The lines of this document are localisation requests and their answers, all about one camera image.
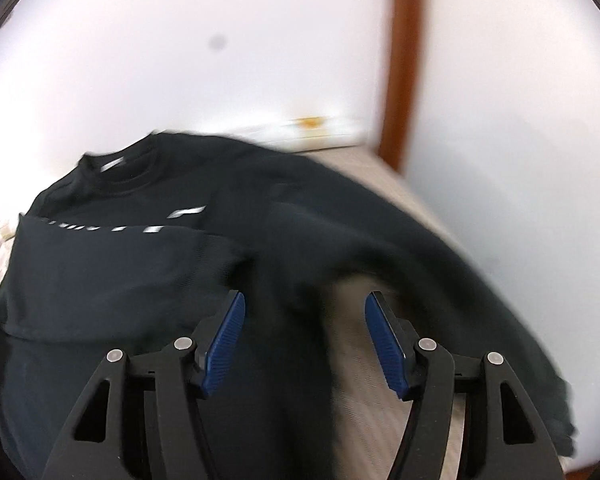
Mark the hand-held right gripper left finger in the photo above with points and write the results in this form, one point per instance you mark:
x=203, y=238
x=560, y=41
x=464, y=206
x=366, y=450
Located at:
x=225, y=345

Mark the brown wooden door frame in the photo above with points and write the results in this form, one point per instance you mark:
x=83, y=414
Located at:
x=405, y=60

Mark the black sweatshirt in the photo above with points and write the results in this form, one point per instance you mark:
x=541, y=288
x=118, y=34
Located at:
x=130, y=270

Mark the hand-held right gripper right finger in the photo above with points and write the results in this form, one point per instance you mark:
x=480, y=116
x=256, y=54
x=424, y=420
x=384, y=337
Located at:
x=385, y=345

